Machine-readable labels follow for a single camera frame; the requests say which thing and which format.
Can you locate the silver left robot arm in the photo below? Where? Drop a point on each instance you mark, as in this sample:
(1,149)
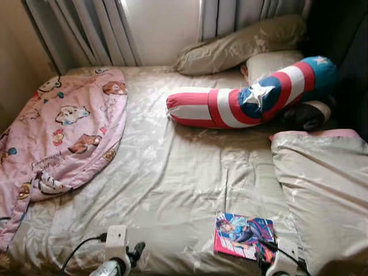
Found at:
(109,269)

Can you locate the pink and blue comic book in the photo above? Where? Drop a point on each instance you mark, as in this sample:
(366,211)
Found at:
(241,233)

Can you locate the wide grey curtain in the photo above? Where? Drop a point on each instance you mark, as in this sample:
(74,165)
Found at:
(86,29)

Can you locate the red white blue star bolster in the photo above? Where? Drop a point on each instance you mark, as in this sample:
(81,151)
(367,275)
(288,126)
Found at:
(195,109)

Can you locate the bed with beige sheet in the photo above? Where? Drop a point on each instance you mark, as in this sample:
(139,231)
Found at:
(172,172)

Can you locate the beige floral pillow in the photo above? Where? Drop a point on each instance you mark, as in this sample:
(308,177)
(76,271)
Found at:
(230,49)

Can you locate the large beige satin pillow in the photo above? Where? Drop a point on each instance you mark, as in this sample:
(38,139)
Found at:
(328,190)

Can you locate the dark furniture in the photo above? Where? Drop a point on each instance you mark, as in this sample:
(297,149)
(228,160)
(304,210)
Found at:
(351,57)

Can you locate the black plush toy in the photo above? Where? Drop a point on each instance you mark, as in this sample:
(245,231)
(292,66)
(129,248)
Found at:
(305,117)

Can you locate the pink cartoon print blanket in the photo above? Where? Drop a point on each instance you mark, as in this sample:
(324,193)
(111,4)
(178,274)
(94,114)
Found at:
(63,132)

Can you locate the small white pillow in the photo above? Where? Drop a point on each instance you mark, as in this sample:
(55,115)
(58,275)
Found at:
(267,63)

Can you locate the narrow grey curtain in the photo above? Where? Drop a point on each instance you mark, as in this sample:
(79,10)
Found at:
(241,14)

